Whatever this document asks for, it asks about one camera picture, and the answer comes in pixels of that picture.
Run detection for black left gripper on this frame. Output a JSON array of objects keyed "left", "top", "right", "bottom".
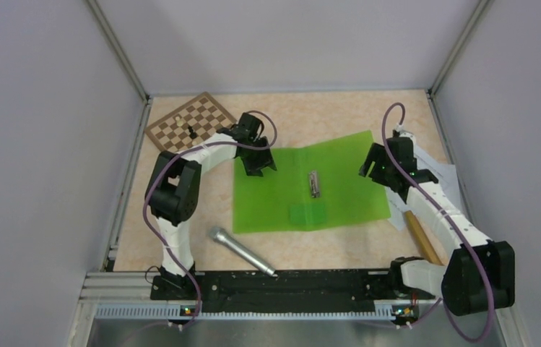
[{"left": 240, "top": 136, "right": 276, "bottom": 177}]

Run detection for green plastic folder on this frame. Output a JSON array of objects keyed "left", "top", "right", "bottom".
[{"left": 232, "top": 130, "right": 391, "bottom": 234}]

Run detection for metal folder clip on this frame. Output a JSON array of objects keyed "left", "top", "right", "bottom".
[{"left": 308, "top": 171, "right": 321, "bottom": 198}]

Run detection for white paper files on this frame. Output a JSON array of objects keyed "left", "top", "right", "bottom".
[{"left": 385, "top": 145, "right": 464, "bottom": 231}]

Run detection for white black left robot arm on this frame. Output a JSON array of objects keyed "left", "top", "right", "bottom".
[{"left": 142, "top": 110, "right": 277, "bottom": 299}]

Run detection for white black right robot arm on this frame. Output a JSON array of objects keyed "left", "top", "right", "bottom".
[{"left": 359, "top": 132, "right": 516, "bottom": 316}]

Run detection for black chess piece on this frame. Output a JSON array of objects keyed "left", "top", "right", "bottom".
[{"left": 188, "top": 126, "right": 197, "bottom": 139}]

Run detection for wooden chessboard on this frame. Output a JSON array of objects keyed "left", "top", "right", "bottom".
[{"left": 144, "top": 92, "right": 237, "bottom": 153}]

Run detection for silver microphone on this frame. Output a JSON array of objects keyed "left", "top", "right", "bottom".
[{"left": 208, "top": 226, "right": 276, "bottom": 277}]

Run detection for wooden rolling pin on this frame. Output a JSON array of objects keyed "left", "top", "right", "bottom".
[{"left": 403, "top": 210, "right": 443, "bottom": 265}]

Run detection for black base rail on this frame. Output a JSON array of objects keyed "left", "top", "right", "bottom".
[{"left": 150, "top": 269, "right": 432, "bottom": 314}]

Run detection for white slotted cable duct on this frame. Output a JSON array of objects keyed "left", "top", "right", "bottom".
[{"left": 95, "top": 304, "right": 394, "bottom": 321}]

